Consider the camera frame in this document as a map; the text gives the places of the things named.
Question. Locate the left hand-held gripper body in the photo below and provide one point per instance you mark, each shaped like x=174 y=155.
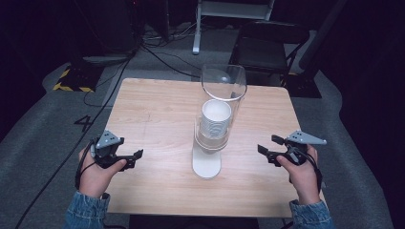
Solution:
x=107 y=141

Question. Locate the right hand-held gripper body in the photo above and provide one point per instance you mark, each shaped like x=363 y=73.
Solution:
x=302 y=138

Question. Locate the person's left hand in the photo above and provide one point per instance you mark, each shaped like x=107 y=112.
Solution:
x=95 y=178

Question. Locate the person's right hand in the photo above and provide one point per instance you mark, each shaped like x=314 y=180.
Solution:
x=301 y=178

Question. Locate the black stand with base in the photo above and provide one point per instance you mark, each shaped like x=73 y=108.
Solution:
x=304 y=86

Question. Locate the stack of white paper cups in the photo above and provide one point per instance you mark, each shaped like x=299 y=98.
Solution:
x=216 y=117

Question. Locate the clear cup dispenser white base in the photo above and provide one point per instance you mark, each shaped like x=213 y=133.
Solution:
x=206 y=165

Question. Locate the grey stand base plate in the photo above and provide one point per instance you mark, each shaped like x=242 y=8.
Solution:
x=106 y=59

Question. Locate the white desk frame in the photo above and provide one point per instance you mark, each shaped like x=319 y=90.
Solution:
x=197 y=31

